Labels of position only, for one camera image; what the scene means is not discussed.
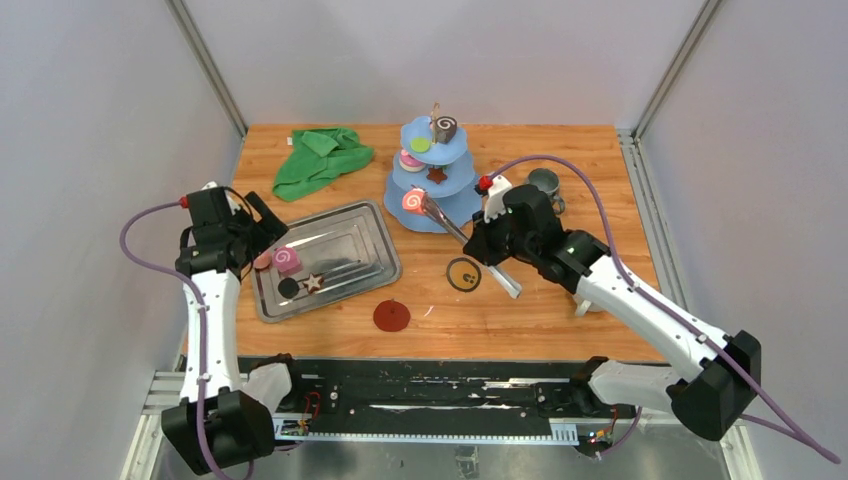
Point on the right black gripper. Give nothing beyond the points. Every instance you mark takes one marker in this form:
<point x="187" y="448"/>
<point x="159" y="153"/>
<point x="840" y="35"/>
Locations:
<point x="479" y="246"/>

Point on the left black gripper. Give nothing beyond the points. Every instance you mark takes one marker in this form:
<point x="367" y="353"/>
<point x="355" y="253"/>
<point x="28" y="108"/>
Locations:
<point x="268" y="230"/>

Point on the pink swirl roll cake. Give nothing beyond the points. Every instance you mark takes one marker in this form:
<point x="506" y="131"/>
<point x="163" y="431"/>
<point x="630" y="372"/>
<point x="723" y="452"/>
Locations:
<point x="286" y="261"/>

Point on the black round cookie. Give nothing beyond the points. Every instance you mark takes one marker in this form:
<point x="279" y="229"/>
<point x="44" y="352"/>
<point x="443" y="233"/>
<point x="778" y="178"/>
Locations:
<point x="288" y="288"/>

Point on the white star cookie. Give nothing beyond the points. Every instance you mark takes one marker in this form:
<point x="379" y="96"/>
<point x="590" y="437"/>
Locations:
<point x="313" y="283"/>

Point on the steel rectangular tray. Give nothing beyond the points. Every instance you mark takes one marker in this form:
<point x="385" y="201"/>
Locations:
<point x="349" y="245"/>

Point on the steel serving tongs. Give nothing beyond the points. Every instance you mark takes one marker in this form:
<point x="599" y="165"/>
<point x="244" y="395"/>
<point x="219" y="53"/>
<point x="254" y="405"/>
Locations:
<point x="435" y="213"/>

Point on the brown star cookie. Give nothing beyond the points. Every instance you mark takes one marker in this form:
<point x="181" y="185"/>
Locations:
<point x="436" y="175"/>

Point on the dark chocolate swirl roll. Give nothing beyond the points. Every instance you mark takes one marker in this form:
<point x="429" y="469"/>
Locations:
<point x="444" y="129"/>

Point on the green macaron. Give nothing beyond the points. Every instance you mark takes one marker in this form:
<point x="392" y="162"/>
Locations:
<point x="420" y="144"/>

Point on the pink frosted donut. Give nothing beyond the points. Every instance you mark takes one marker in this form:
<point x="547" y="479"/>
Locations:
<point x="408" y="163"/>

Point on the salmon swirl roll cake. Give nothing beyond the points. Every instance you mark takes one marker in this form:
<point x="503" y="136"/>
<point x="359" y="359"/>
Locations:
<point x="414" y="201"/>

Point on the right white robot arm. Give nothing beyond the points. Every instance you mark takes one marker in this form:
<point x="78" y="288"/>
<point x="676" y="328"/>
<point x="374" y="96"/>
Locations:
<point x="709" y="380"/>

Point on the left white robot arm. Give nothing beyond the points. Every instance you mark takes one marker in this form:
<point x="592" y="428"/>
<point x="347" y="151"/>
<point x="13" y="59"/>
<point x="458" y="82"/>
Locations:
<point x="212" y="344"/>

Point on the orange swirl roll cake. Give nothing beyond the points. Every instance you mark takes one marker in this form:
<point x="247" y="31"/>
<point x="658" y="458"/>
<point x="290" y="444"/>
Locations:
<point x="263" y="261"/>

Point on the grey ceramic mug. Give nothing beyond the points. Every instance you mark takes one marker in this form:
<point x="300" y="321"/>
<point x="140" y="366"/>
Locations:
<point x="547" y="181"/>

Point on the yellow black round coaster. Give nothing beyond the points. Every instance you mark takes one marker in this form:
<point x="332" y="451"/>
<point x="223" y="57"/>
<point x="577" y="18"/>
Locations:
<point x="463" y="274"/>

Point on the white ceramic cup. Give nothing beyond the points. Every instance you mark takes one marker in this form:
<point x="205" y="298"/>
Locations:
<point x="584" y="306"/>

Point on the green cloth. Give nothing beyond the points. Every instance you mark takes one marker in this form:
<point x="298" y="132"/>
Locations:
<point x="319" y="156"/>

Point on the blue three-tier cake stand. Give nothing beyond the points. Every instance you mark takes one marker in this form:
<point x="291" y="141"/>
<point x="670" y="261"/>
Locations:
<point x="435" y="157"/>

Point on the red round coaster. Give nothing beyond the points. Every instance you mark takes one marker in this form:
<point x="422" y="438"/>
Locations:
<point x="391" y="316"/>

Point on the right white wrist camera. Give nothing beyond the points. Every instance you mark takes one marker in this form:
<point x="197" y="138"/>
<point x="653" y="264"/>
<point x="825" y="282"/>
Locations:
<point x="494" y="205"/>

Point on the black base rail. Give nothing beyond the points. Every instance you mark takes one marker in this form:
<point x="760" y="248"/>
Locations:
<point x="281" y="402"/>

